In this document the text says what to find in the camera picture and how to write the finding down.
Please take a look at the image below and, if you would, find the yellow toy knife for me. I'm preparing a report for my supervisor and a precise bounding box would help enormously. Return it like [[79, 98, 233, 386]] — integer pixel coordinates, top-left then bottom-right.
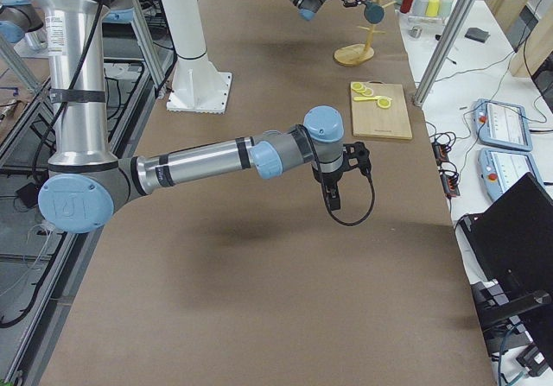
[[353, 96, 383, 102]]

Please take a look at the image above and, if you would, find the dark blue mug yellow inside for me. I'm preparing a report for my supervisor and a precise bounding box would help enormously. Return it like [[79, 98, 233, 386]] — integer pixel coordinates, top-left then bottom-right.
[[364, 2, 385, 24]]

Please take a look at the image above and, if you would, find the aluminium frame post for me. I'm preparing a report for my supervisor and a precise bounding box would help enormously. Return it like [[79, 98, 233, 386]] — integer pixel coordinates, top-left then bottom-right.
[[413, 0, 475, 107]]

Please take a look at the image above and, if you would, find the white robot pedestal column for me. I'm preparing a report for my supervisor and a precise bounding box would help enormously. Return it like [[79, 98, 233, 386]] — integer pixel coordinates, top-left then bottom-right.
[[161, 0, 232, 114]]

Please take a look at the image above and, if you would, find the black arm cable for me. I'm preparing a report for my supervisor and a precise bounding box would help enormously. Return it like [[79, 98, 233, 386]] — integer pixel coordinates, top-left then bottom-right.
[[297, 124, 376, 227]]

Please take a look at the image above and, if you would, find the teach pendant tablet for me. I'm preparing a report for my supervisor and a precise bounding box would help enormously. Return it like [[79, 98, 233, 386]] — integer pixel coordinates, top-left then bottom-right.
[[478, 148, 543, 201], [472, 98, 533, 152]]

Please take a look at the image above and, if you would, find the small black square pad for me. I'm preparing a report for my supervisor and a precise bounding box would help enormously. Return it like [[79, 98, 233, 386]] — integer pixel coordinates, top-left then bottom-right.
[[464, 28, 490, 43]]

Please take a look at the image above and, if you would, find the far teach pendant tablet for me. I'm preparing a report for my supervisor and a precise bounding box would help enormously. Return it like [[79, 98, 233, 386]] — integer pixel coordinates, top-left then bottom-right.
[[472, 98, 533, 152]]

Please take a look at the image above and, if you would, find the grey cup lying down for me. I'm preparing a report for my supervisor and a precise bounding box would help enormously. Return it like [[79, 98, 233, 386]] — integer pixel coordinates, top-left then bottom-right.
[[411, 0, 429, 16]]

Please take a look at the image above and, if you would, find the near teach pendant tablet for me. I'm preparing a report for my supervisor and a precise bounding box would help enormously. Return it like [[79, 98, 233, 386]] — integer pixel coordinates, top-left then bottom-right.
[[478, 148, 543, 201]]

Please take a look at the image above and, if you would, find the wooden cup storage rack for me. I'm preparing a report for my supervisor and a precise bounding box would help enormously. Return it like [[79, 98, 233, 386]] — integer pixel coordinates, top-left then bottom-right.
[[334, 0, 393, 66]]

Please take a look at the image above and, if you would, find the black monitor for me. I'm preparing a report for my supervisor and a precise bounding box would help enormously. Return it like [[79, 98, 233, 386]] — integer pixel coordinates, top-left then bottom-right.
[[459, 173, 552, 359]]

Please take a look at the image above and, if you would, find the yellow cup lying down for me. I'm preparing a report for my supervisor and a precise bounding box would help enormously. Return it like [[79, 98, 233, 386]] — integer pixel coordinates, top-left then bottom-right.
[[425, 0, 440, 17]]

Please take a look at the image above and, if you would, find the wooden cutting board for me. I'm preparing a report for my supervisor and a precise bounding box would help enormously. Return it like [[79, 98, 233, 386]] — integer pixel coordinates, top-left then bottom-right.
[[350, 81, 412, 140]]

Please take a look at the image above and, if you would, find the black usb hub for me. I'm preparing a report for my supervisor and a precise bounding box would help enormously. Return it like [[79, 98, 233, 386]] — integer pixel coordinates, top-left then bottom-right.
[[440, 170, 461, 199], [432, 142, 450, 166]]

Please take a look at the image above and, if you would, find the yellow lemon slice toy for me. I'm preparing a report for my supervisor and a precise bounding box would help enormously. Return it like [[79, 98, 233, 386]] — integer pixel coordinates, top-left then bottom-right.
[[376, 96, 392, 109]]

